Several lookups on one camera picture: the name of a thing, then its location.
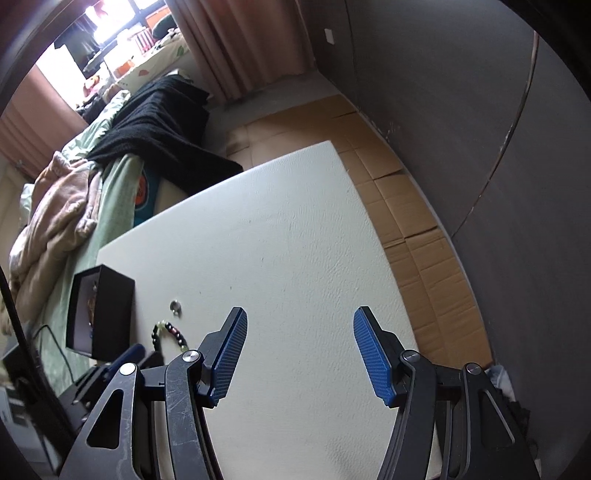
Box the black thin cable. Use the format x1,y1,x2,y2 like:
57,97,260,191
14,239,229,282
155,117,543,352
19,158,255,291
30,324,77,384

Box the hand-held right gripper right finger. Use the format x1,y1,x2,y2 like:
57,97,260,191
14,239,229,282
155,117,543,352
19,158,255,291
353,305,541,480

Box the printed windowsill cloth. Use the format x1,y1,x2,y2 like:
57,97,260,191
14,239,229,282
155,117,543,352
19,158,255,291
113,34,195,88

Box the black knitted cloth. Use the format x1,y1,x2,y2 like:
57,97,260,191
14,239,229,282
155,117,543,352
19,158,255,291
88,76,244,195

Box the pile of beaded jewelry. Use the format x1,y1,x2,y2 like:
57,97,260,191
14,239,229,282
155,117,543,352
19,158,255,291
83,277,101,340

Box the flattened cardboard sheets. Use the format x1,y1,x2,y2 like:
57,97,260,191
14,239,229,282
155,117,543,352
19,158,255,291
226,95,495,370

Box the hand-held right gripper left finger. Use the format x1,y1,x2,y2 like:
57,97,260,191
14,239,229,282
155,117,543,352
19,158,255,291
58,306,249,480

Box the pink fleece blanket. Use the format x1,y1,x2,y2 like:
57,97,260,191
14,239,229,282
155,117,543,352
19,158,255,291
9,151,103,301

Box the green black beaded bracelet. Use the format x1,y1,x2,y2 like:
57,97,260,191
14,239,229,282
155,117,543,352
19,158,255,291
151,322,189,352

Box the printed mattress side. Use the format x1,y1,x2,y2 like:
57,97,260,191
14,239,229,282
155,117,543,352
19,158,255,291
133,167,195,229

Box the beige padded headboard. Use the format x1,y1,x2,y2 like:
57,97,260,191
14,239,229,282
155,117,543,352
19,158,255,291
0,159,35,268

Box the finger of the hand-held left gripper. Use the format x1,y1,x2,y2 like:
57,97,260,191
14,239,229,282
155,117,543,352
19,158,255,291
104,344,162,381

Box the black cardboard box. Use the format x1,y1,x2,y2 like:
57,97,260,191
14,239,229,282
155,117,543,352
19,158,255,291
65,264,136,360

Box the bed with green sheet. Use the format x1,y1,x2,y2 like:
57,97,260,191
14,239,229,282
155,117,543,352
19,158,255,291
34,90,162,398

